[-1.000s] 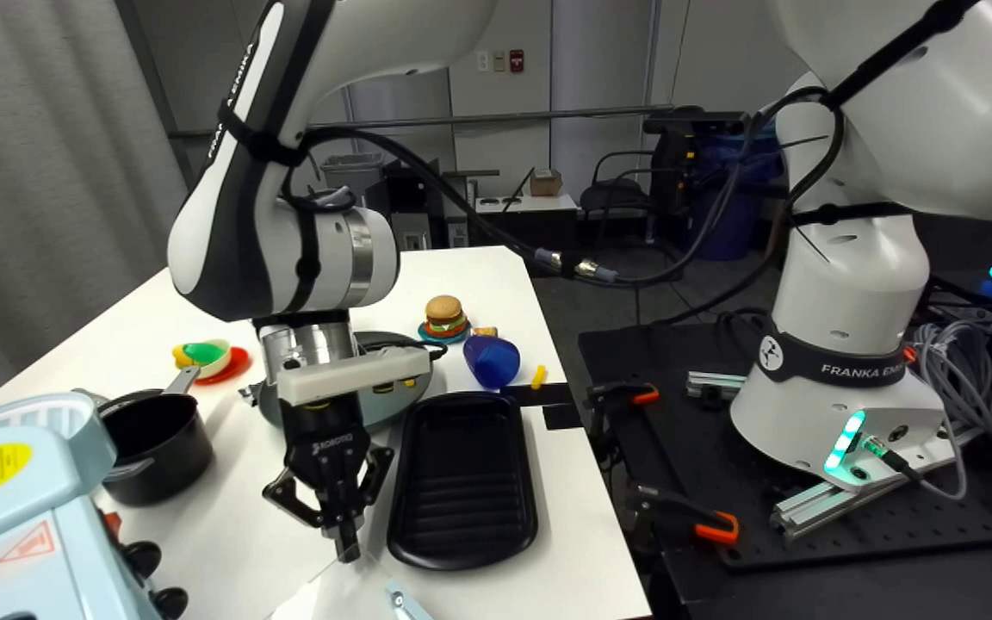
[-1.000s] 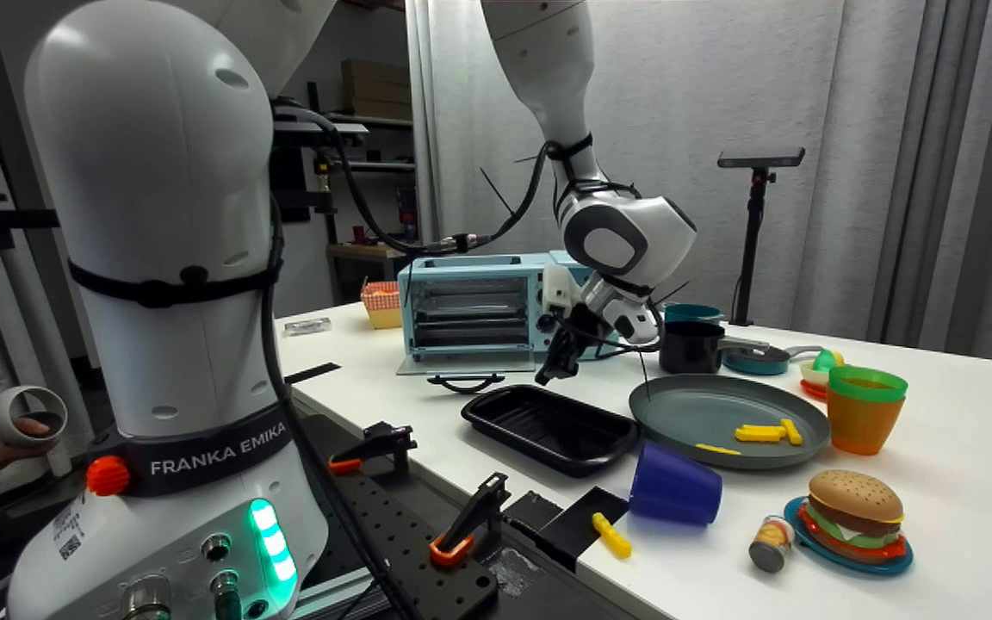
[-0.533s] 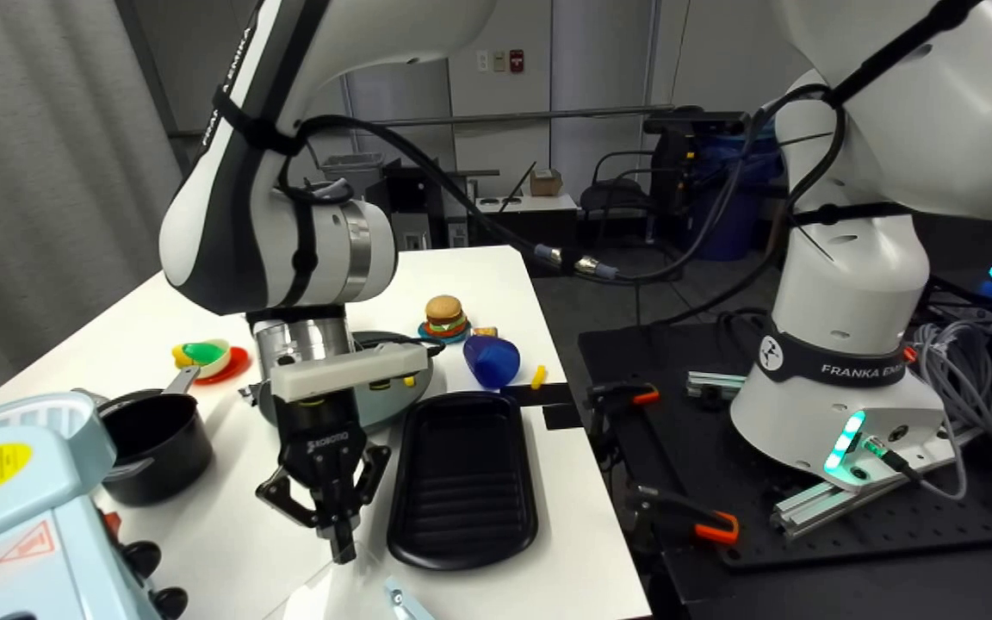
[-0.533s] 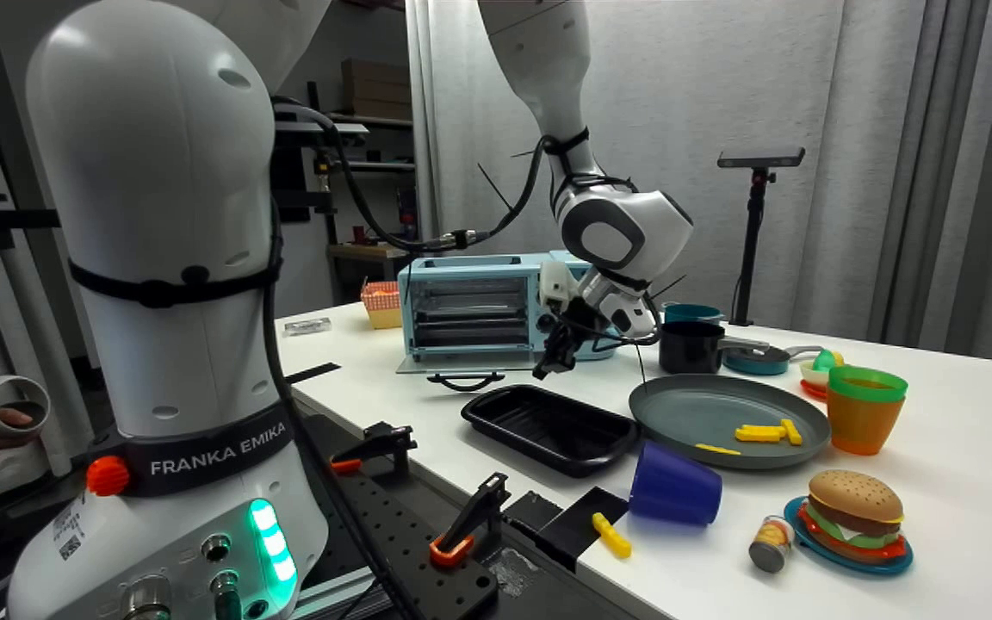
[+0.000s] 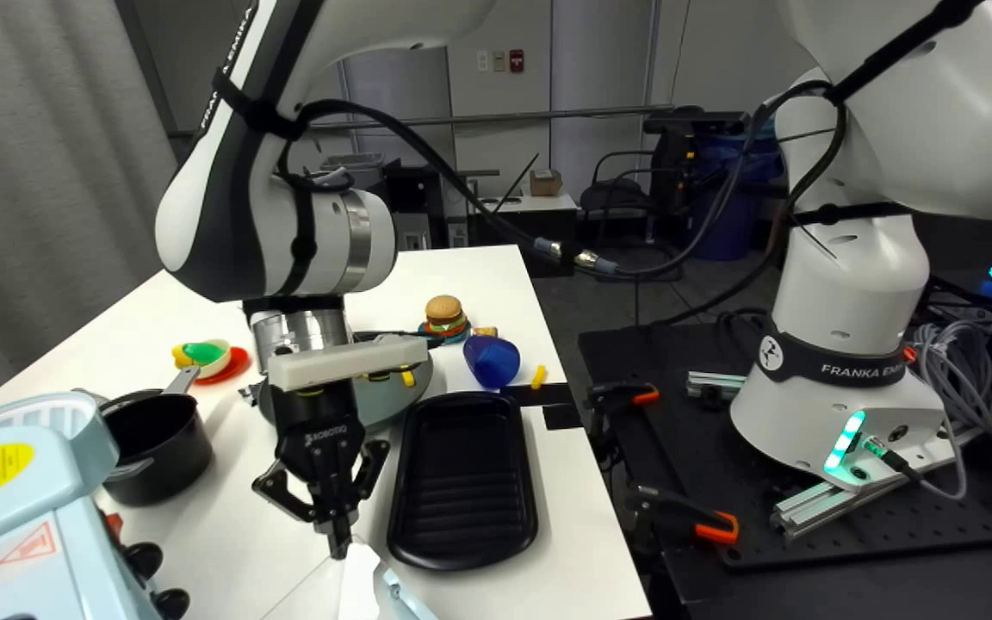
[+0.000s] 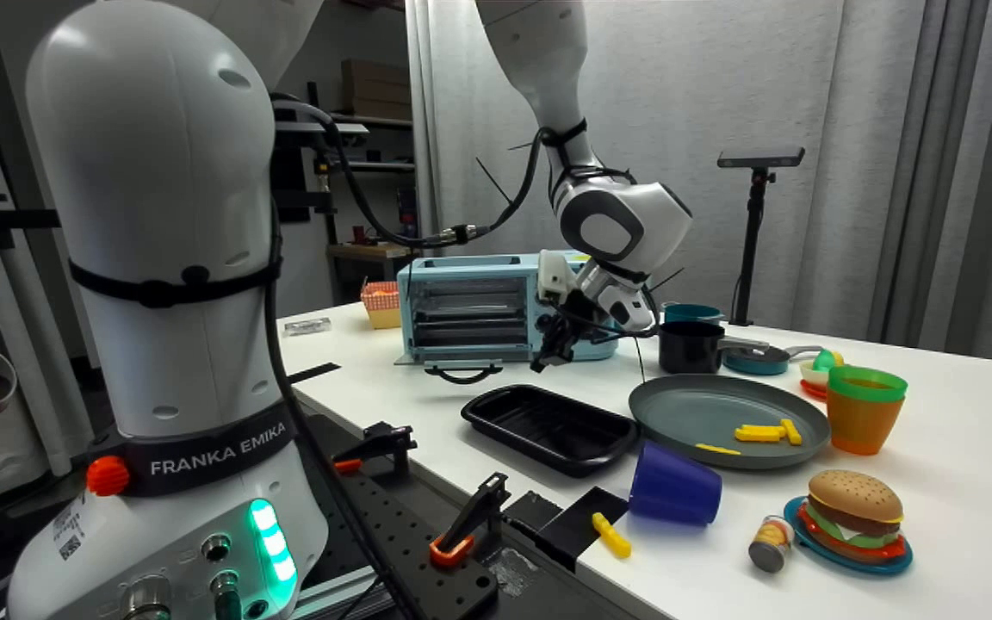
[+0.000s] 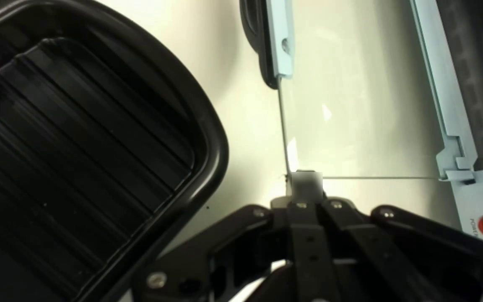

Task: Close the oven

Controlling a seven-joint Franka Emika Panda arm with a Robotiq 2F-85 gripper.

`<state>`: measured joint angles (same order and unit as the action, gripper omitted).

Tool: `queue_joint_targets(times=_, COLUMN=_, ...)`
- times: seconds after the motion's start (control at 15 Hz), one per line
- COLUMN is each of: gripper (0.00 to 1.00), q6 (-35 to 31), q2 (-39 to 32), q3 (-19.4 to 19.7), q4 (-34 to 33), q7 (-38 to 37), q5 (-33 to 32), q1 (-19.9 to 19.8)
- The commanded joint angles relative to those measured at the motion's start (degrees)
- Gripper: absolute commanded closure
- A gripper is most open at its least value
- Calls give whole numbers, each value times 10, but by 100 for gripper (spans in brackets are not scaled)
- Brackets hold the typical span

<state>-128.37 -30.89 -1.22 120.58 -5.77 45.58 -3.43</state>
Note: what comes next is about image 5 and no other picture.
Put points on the small cardboard box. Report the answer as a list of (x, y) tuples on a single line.
[(546, 185)]

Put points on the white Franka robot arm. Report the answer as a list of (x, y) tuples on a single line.
[(862, 288)]

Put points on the black chair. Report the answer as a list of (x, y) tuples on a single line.
[(633, 208)]

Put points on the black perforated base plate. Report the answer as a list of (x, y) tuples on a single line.
[(681, 459)]

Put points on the dark cabinet with white top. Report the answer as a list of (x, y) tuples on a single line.
[(542, 210)]

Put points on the green toy food piece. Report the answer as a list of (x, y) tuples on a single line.
[(206, 352)]

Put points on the red toy plate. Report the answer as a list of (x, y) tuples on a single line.
[(234, 367)]

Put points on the blue plastic cup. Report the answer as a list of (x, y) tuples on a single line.
[(489, 360)]

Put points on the black toy pot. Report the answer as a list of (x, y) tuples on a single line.
[(158, 449)]

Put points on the yellow toy food piece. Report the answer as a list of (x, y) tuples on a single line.
[(180, 360)]

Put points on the toy hamburger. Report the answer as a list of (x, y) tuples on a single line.
[(446, 311)]

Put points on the black background device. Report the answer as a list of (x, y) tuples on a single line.
[(416, 200)]

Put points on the aluminium rail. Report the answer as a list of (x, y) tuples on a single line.
[(862, 486)]

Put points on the light blue toy oven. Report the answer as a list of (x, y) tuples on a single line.
[(27, 518)]

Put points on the small teal plate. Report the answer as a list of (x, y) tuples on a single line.
[(446, 337)]

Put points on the blue barrel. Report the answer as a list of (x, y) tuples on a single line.
[(737, 193)]

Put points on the black ridged baking tray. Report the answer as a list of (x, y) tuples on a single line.
[(464, 483)]

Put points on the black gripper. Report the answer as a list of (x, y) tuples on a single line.
[(316, 414)]

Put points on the yellow toy fry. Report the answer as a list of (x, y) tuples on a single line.
[(538, 375), (407, 375)]

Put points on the small toy can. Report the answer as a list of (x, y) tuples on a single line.
[(482, 332)]

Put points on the black orange clamp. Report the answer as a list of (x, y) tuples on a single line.
[(634, 398), (690, 518)]

